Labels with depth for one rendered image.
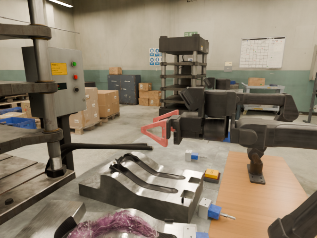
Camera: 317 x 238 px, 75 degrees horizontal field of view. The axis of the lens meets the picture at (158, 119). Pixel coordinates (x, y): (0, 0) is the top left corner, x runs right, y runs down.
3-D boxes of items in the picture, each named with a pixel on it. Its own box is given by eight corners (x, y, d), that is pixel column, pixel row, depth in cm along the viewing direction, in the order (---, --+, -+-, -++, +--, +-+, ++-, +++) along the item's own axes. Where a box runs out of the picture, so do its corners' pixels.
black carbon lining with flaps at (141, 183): (187, 180, 92) (187, 160, 89) (175, 200, 77) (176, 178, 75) (120, 165, 105) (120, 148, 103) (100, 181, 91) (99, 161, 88)
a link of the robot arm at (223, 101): (204, 92, 46) (262, 93, 43) (206, 89, 54) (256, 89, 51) (201, 141, 49) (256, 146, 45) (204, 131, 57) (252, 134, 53)
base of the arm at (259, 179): (252, 168, 101) (267, 170, 99) (247, 152, 120) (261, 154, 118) (250, 182, 103) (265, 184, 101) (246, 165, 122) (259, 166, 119)
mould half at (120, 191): (202, 190, 96) (204, 163, 93) (187, 228, 73) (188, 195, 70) (113, 169, 116) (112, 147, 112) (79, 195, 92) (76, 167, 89)
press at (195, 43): (207, 114, 615) (211, 41, 566) (195, 128, 477) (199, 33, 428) (177, 112, 650) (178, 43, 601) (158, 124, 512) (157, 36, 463)
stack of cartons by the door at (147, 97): (162, 105, 775) (162, 82, 755) (159, 106, 746) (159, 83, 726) (142, 104, 807) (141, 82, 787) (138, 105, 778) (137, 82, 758)
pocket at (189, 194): (195, 200, 80) (195, 191, 80) (191, 208, 76) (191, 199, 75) (183, 197, 82) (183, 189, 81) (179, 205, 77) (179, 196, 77)
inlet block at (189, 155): (207, 159, 128) (207, 151, 127) (206, 163, 124) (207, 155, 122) (186, 157, 132) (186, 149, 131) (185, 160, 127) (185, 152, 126)
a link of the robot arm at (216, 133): (199, 115, 50) (229, 117, 48) (201, 111, 55) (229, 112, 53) (198, 142, 51) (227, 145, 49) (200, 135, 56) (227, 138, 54)
